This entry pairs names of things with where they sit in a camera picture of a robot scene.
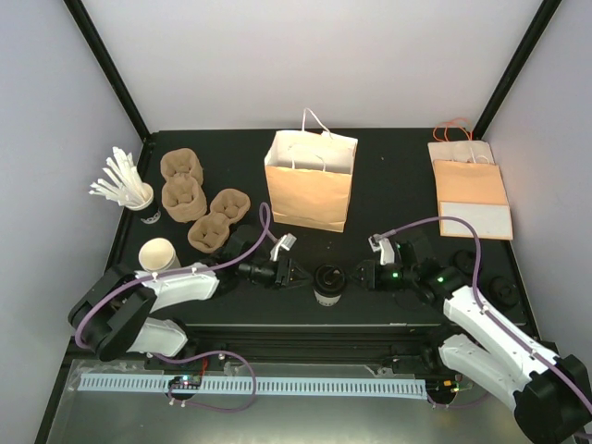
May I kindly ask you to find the brown paper bag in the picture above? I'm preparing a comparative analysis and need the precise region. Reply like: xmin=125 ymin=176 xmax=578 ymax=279
xmin=264 ymin=107 xmax=358 ymax=233
xmin=433 ymin=160 xmax=513 ymax=241

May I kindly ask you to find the light blue cable duct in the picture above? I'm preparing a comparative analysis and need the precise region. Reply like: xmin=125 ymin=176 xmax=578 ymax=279
xmin=78 ymin=374 xmax=427 ymax=401

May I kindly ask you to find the flat brown paper bag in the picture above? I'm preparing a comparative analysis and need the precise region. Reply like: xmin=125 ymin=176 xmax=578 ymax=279
xmin=433 ymin=160 xmax=513 ymax=241

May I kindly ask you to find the left black frame post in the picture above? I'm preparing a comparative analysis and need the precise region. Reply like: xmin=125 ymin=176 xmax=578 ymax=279
xmin=63 ymin=0 xmax=151 ymax=142

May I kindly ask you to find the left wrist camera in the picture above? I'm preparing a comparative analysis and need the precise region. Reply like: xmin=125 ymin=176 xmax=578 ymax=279
xmin=270 ymin=233 xmax=297 ymax=262

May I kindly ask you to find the black frame post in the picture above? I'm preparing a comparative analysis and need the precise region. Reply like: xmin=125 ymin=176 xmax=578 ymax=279
xmin=63 ymin=0 xmax=151 ymax=142
xmin=473 ymin=0 xmax=562 ymax=140

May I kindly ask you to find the orange bag handle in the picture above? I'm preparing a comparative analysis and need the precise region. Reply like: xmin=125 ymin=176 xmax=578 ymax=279
xmin=432 ymin=117 xmax=474 ymax=142

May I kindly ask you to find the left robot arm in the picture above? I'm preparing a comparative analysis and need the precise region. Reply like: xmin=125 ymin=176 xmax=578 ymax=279
xmin=68 ymin=226 xmax=313 ymax=369

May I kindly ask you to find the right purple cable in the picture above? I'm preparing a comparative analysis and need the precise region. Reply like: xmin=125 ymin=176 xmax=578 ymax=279
xmin=376 ymin=216 xmax=592 ymax=417

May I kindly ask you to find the purple cable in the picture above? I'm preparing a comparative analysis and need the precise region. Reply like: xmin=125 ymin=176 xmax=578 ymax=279
xmin=73 ymin=202 xmax=283 ymax=351
xmin=376 ymin=216 xmax=592 ymax=417

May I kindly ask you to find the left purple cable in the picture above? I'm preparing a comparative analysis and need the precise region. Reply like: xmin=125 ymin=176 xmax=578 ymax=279
xmin=73 ymin=202 xmax=283 ymax=351

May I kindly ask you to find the cup of white stirrers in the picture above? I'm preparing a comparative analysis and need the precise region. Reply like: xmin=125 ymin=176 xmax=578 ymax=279
xmin=89 ymin=146 xmax=161 ymax=225

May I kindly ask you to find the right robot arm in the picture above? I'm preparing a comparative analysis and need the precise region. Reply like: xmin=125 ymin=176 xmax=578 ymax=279
xmin=352 ymin=234 xmax=591 ymax=443

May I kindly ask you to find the brown cup carrier stack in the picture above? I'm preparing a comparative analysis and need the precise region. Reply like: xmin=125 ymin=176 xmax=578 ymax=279
xmin=160 ymin=148 xmax=207 ymax=223

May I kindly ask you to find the small brown cup carrier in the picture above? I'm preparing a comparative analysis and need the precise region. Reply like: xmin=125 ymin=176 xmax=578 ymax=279
xmin=188 ymin=189 xmax=251 ymax=254

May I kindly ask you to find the stack of paper cups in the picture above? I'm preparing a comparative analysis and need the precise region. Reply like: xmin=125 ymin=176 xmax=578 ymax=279
xmin=138 ymin=238 xmax=180 ymax=272

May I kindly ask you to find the right black frame post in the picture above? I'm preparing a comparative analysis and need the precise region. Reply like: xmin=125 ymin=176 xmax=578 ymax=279
xmin=473 ymin=0 xmax=562 ymax=140

